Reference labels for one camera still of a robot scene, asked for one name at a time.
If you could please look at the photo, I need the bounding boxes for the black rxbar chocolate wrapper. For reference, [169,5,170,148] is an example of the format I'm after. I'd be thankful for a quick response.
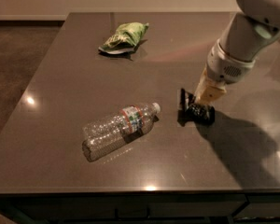
[177,89,215,126]

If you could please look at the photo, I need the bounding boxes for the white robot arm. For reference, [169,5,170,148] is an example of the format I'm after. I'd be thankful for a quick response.
[195,0,280,105]

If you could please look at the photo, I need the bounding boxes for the green jalapeno chip bag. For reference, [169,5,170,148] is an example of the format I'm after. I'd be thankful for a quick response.
[98,22,149,55]

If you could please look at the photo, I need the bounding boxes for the clear plastic water bottle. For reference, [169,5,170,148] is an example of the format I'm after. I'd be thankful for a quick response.
[82,103,161,161]

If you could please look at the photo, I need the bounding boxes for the dark cabinet under table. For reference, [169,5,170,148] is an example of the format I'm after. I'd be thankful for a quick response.
[0,193,280,224]

